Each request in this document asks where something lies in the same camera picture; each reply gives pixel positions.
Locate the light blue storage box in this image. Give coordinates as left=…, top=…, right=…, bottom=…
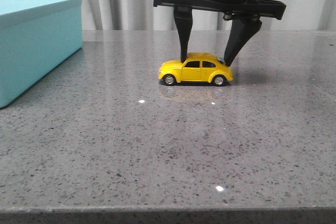
left=1, top=0, right=82, bottom=107

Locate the yellow toy beetle car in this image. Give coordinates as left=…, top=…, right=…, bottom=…
left=158, top=52, right=233, bottom=86

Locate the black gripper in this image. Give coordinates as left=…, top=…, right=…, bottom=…
left=153, top=0, right=286, bottom=66

